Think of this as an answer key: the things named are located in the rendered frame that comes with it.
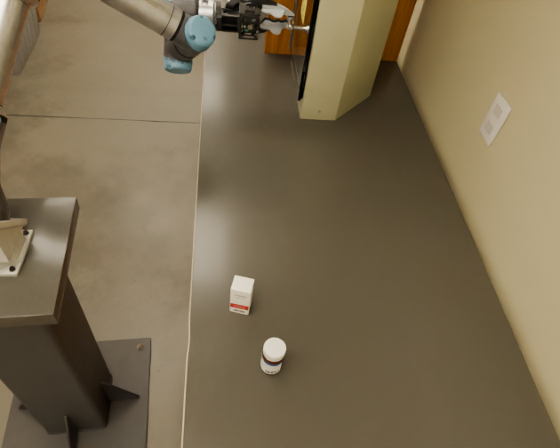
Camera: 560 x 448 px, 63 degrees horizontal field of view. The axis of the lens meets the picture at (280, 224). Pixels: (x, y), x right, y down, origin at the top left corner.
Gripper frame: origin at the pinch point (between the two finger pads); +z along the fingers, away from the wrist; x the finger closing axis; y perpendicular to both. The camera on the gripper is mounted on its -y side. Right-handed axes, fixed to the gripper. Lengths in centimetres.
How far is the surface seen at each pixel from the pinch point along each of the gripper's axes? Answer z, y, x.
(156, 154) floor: -56, -75, -120
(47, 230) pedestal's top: -56, 57, -26
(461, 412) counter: 30, 98, -26
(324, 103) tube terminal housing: 12.6, 10.5, -20.0
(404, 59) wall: 48, -28, -26
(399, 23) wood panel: 42, -27, -12
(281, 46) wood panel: 1.8, -26.3, -23.3
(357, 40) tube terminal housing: 18.1, 9.2, -0.3
